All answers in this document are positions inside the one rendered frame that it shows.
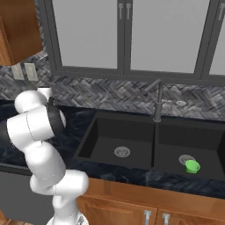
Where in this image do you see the grey dishwasher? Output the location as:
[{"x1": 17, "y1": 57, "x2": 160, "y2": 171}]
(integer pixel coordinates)
[{"x1": 0, "y1": 163, "x2": 56, "y2": 225}]

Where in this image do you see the silver cupboard door handle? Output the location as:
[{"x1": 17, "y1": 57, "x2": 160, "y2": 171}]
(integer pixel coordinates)
[
  {"x1": 162, "y1": 213, "x2": 171, "y2": 225},
  {"x1": 143, "y1": 209, "x2": 152, "y2": 225}
]

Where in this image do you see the round metal drain strainer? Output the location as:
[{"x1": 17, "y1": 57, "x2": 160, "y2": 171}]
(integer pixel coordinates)
[
  {"x1": 178, "y1": 154, "x2": 197, "y2": 166},
  {"x1": 113, "y1": 146, "x2": 131, "y2": 158}
]

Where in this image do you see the brown wooden wall cupboard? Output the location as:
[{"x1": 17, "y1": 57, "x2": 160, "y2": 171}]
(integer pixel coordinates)
[{"x1": 0, "y1": 0, "x2": 44, "y2": 67}]

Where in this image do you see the green cup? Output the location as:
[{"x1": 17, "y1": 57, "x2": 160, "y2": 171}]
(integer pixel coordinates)
[{"x1": 185, "y1": 159, "x2": 201, "y2": 175}]

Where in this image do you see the white wall socket plate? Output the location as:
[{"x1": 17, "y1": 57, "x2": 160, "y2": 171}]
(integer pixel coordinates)
[
  {"x1": 11, "y1": 63, "x2": 25, "y2": 81},
  {"x1": 24, "y1": 62, "x2": 40, "y2": 83}
]

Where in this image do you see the grey framed window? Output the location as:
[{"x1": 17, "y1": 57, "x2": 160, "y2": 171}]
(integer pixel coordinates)
[
  {"x1": 201, "y1": 0, "x2": 225, "y2": 84},
  {"x1": 122, "y1": 0, "x2": 218, "y2": 81},
  {"x1": 37, "y1": 0, "x2": 126, "y2": 79}
]

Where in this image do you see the black double basin sink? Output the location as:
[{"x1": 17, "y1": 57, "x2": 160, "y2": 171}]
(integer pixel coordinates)
[{"x1": 72, "y1": 110, "x2": 225, "y2": 183}]

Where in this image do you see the wooden sink front panel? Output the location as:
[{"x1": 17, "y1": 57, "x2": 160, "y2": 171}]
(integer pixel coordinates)
[{"x1": 83, "y1": 177, "x2": 225, "y2": 222}]

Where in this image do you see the dark grey sink tap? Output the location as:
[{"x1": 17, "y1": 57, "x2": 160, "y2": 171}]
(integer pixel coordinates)
[{"x1": 145, "y1": 78, "x2": 164, "y2": 124}]

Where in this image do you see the silver window handle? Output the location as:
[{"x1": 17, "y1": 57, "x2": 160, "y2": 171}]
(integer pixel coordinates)
[
  {"x1": 126, "y1": 2, "x2": 132, "y2": 21},
  {"x1": 219, "y1": 3, "x2": 225, "y2": 21},
  {"x1": 118, "y1": 2, "x2": 125, "y2": 21}
]

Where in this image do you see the wooden cupboard door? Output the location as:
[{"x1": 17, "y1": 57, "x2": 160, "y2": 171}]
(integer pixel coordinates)
[
  {"x1": 76, "y1": 195, "x2": 159, "y2": 225},
  {"x1": 156, "y1": 207, "x2": 225, "y2": 225}
]

